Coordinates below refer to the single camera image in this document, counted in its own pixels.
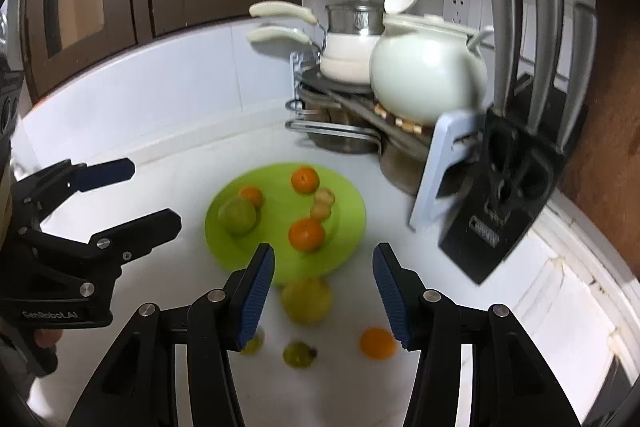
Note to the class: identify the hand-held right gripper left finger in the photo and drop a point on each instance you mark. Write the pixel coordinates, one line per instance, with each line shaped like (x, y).
(252, 302)

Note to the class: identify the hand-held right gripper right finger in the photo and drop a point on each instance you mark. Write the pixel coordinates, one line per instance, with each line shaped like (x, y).
(392, 302)

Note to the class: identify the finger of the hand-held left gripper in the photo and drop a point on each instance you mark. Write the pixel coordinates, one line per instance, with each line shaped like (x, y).
(107, 172)
(145, 229)

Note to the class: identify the yellow apple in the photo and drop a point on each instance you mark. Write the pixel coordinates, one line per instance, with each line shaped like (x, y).
(306, 302)

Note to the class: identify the green plate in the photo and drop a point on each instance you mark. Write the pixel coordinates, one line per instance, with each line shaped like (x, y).
(277, 222)

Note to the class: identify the large orange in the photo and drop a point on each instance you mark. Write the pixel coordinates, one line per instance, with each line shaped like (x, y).
(306, 235)

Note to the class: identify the green apple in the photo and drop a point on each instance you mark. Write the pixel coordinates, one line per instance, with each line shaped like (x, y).
(237, 215)

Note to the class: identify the small orange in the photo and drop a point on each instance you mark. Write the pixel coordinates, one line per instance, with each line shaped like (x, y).
(251, 196)
(305, 180)
(378, 344)

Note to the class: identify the small brown fruit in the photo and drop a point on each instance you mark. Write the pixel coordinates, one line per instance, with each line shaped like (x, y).
(325, 196)
(320, 212)

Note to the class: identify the person's left hand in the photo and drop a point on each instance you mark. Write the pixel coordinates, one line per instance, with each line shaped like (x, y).
(47, 338)

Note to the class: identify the small green tomato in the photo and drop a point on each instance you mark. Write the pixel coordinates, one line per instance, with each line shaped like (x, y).
(255, 343)
(298, 354)

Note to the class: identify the black knife block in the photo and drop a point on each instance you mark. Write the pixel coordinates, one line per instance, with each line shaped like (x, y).
(500, 232)

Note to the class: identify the stainless steel pot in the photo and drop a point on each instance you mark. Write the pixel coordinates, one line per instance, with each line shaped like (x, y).
(340, 134)
(400, 167)

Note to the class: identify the metal pot rack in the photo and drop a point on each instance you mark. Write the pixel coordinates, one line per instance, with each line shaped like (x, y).
(445, 157)

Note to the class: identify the black kitchen scissors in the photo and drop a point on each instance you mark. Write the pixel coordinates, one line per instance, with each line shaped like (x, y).
(537, 174)

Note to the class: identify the white ceramic pot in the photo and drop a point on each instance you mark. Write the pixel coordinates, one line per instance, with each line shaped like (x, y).
(430, 67)

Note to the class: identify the brown wooden cutting board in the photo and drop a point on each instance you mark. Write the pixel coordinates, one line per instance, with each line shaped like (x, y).
(607, 157)

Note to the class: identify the steel pot with glass lid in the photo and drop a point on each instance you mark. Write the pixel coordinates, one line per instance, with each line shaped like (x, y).
(357, 18)

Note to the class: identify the white wall outlet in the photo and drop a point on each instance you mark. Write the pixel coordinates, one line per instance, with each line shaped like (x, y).
(462, 9)

